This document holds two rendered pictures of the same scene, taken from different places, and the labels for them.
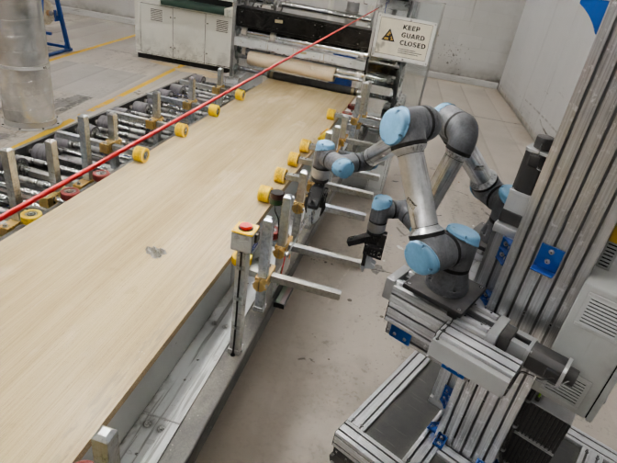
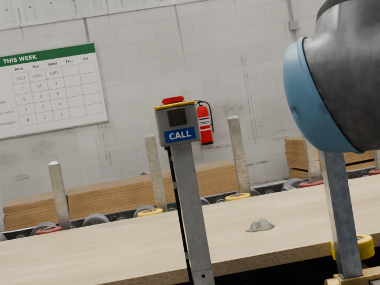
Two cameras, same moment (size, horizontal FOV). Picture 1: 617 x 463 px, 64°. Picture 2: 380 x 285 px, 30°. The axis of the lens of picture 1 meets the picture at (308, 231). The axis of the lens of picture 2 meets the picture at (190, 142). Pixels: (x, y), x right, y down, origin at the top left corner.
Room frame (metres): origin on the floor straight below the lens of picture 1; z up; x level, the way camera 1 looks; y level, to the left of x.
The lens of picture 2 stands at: (1.06, -1.00, 1.21)
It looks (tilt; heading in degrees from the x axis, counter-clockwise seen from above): 3 degrees down; 76
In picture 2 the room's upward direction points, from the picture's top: 10 degrees counter-clockwise
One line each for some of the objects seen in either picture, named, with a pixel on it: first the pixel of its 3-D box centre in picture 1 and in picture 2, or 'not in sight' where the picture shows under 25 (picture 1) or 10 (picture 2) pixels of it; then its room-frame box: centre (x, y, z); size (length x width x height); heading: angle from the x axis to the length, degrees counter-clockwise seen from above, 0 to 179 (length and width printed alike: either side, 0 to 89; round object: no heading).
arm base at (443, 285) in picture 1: (449, 273); not in sight; (1.47, -0.51, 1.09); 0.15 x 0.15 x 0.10
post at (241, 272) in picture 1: (239, 302); (200, 270); (1.33, 0.20, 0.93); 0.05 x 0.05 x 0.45; 80
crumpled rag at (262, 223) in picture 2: (155, 249); (261, 222); (1.58, 0.57, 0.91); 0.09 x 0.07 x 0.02; 58
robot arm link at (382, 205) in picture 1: (381, 208); not in sight; (1.81, -0.28, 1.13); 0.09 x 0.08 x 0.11; 112
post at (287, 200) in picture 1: (282, 243); not in sight; (1.84, 0.10, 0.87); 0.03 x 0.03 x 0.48; 80
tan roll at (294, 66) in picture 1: (313, 70); not in sight; (4.50, 0.18, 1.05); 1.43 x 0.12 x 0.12; 80
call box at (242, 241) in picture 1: (244, 238); (177, 125); (1.33, 0.19, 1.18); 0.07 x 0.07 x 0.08; 80
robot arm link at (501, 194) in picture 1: (508, 204); not in sight; (1.88, -0.79, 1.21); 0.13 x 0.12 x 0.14; 22
